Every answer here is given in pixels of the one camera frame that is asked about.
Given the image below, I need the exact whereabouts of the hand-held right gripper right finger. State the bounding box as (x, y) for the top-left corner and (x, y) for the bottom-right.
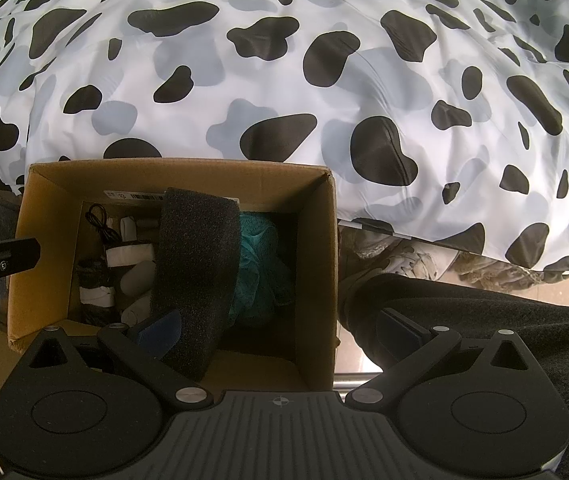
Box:
(347, 307), (548, 409)

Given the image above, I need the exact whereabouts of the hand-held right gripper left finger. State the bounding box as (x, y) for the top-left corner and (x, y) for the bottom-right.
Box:
(17, 307), (215, 410)

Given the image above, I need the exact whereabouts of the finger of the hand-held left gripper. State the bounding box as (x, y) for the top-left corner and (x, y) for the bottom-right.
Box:
(0, 237), (42, 277)

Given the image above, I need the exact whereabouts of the cardboard box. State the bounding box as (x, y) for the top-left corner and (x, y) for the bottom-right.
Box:
(7, 159), (339, 393)

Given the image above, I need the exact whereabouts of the black foam sponge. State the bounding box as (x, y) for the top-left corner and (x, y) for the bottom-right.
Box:
(149, 187), (242, 383)

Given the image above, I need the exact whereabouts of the white cylinder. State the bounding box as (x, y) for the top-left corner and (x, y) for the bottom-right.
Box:
(119, 260), (158, 297)

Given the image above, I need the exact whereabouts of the grey sneaker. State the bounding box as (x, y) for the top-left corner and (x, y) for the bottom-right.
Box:
(339, 232), (439, 292)

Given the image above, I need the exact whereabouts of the person's right leg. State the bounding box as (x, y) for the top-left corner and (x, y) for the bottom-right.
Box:
(339, 270), (569, 480)

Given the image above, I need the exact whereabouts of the black bundle with white band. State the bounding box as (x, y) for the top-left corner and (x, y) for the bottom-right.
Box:
(75, 259), (116, 324)

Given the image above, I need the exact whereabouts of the white flat packet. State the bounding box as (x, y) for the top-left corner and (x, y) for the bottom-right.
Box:
(106, 242), (158, 267)

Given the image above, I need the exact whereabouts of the teal bath loofah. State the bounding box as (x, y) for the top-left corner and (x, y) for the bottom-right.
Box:
(225, 210), (296, 329)

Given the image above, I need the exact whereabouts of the cow-print blanket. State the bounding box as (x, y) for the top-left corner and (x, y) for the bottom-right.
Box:
(0, 0), (569, 273)

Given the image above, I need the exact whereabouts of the chrome metal rail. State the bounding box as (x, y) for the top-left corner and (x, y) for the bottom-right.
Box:
(333, 369), (383, 392)

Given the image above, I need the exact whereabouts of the black coiled cable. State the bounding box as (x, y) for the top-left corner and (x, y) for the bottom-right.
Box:
(86, 203), (121, 246)

